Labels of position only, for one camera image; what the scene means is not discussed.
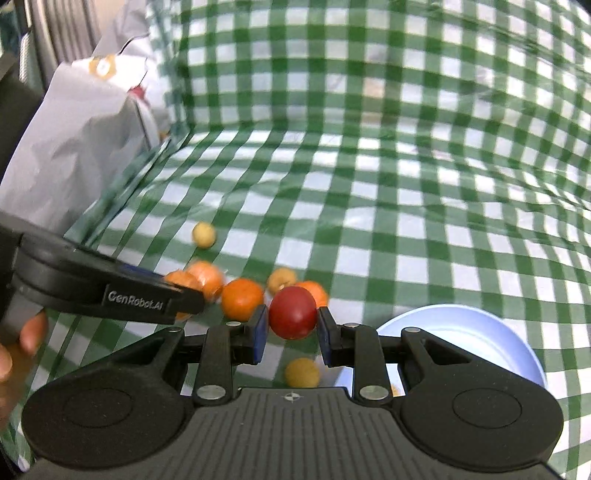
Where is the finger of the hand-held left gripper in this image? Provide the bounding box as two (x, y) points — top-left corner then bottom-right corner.
(107, 263), (182, 289)
(102, 281), (206, 325)

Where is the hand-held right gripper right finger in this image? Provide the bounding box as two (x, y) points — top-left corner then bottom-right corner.
(318, 307), (451, 402)

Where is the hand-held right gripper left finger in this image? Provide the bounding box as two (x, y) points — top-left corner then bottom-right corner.
(134, 305), (269, 407)

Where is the orange mandarin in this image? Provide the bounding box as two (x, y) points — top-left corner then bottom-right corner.
(221, 278), (265, 322)
(187, 261), (225, 304)
(164, 270), (204, 322)
(295, 281), (329, 309)

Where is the small yellow round fruit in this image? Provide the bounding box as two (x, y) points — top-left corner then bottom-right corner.
(267, 268), (298, 296)
(284, 357), (321, 388)
(191, 222), (217, 249)

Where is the red tomato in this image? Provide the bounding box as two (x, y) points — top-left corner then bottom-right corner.
(269, 286), (318, 341)

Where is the white bowl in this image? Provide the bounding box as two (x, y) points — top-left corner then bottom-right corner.
(376, 304), (548, 398)

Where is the person's left hand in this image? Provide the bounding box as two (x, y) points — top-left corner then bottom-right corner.
(0, 313), (49, 430)

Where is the grey plastic bag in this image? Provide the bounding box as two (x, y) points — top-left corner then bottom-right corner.
(0, 58), (160, 238)

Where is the green checked tablecloth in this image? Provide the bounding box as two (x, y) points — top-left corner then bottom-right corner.
(9, 0), (591, 480)

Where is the white plastic bag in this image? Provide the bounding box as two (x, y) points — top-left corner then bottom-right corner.
(88, 0), (185, 139)

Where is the grey ribbed panel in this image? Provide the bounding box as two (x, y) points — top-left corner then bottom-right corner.
(28, 0), (107, 79)

